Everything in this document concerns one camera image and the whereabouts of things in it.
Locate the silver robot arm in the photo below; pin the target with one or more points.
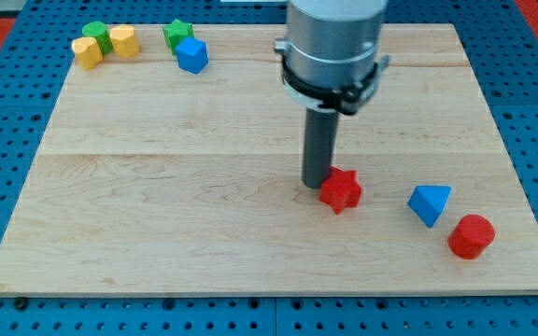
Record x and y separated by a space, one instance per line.
328 53

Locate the red star block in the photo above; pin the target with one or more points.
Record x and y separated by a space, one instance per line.
340 190

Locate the green star block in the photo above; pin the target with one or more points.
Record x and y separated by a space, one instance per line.
175 32

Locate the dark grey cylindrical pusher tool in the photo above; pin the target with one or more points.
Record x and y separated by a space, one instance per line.
319 138

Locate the light wooden board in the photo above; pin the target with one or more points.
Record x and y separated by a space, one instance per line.
153 182

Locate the blue cube block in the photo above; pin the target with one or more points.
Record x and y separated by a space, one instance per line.
192 55

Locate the blue triangular prism block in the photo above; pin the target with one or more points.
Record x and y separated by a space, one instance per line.
428 202

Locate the yellow heart block right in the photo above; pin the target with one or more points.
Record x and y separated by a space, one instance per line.
124 41

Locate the yellow heart block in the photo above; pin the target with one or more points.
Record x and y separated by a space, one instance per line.
87 52
124 41

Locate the red cylinder block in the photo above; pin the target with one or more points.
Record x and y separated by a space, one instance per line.
471 236

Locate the yellow heart block left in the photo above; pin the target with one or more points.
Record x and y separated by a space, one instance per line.
87 52

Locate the green cylinder block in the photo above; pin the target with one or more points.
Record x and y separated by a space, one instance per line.
99 31

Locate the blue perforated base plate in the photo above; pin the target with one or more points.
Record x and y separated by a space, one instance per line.
503 52

